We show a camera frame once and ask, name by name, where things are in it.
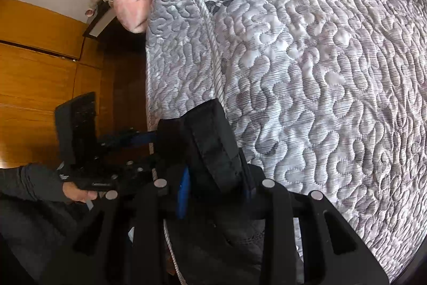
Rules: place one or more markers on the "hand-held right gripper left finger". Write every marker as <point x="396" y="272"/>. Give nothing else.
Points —
<point x="183" y="195"/>

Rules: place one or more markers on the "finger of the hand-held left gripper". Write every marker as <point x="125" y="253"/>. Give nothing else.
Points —
<point x="136" y="169"/>
<point x="140" y="138"/>

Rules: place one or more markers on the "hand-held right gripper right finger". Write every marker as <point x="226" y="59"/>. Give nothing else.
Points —
<point x="277" y="205"/>

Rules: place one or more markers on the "black quilted pants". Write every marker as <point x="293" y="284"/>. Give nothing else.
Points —
<point x="206" y="144"/>

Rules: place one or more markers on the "person's left forearm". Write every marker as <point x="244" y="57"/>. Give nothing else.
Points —
<point x="36" y="181"/>

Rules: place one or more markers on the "person's left hand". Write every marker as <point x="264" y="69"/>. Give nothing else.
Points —
<point x="78" y="195"/>

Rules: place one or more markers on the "wooden wardrobe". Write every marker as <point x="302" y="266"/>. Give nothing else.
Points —
<point x="36" y="81"/>

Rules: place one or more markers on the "person's dark trouser leg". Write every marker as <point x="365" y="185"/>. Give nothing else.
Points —
<point x="33" y="235"/>

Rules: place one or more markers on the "grey quilted bedspread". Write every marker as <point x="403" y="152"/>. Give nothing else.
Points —
<point x="317" y="71"/>

